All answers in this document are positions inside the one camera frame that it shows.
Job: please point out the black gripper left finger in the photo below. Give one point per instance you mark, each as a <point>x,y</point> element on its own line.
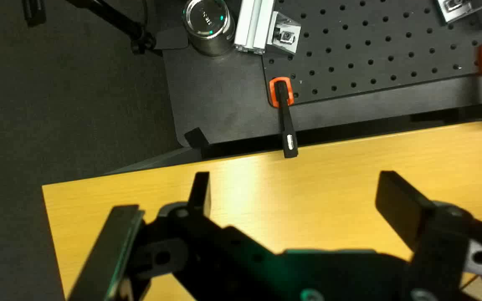
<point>199,198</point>

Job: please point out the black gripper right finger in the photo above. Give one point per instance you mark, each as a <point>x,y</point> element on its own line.
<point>403,208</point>

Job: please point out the round silver robot base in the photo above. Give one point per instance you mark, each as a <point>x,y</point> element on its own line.
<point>207,26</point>

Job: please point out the black cart table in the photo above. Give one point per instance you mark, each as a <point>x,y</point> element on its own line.
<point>226,100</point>

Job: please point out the orange black clamp centre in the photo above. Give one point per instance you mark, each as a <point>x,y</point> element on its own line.
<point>281,98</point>

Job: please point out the black perforated breadboard plate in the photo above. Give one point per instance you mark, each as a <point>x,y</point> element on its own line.
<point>363,46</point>

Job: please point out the black tripod leg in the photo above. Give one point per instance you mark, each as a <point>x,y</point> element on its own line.
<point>140,39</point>

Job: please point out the aluminium extrusion bracket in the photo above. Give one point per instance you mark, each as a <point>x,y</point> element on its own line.
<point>259,28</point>

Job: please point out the aluminium bracket top right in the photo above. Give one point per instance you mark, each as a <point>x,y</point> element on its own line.
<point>455,11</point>

